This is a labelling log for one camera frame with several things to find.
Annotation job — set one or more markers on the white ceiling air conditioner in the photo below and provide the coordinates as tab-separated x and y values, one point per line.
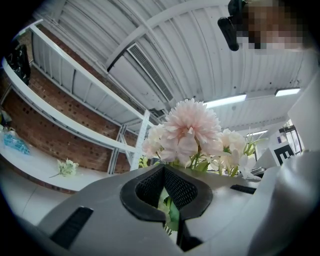
140	75

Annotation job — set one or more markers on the white metal shelf rack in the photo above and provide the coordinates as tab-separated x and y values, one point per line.
141	135
75	105

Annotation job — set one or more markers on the pink artificial flower stem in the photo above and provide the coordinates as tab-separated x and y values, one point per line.
190	125

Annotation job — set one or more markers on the black head-mounted camera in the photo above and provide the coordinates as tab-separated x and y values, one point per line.
228	27

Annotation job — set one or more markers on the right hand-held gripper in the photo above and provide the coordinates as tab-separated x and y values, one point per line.
281	155

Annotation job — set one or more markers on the white artificial flower bunch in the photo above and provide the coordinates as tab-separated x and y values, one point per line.
232	142

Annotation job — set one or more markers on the large glass window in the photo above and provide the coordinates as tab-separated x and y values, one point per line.
291	137

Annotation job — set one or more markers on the black plastic bag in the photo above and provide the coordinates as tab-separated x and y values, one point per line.
18	62

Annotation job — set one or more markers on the pale green flower bunch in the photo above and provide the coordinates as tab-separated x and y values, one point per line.
67	168

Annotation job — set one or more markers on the ceiling tube light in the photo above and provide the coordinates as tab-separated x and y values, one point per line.
287	92
257	132
225	100

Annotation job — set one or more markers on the pile of blue items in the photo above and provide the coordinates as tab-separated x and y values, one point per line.
16	143

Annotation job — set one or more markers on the person's head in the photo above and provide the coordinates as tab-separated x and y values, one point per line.
270	22

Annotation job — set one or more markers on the person's grey shirt torso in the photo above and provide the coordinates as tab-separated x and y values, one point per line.
310	105

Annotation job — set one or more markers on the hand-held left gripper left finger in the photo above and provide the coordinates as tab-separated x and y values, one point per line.
130	197

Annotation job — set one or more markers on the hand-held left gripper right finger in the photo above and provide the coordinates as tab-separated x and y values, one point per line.
200	200

